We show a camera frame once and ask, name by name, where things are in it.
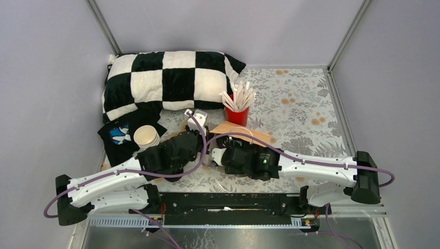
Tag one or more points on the stack of paper cups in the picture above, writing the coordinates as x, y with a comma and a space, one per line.
146, 137

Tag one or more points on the brown paper bag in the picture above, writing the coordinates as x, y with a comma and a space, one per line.
229, 127

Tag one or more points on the black white checkered pillow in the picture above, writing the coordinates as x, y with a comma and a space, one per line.
171, 80

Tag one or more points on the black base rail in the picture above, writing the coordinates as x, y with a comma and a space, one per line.
223, 209

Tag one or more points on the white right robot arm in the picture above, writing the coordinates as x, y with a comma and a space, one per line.
354, 178

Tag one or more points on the red cup holder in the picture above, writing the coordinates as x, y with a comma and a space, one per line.
235, 112

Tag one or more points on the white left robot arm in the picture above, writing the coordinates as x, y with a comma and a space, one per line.
126, 186

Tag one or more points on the floral table mat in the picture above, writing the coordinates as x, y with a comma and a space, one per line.
295, 108

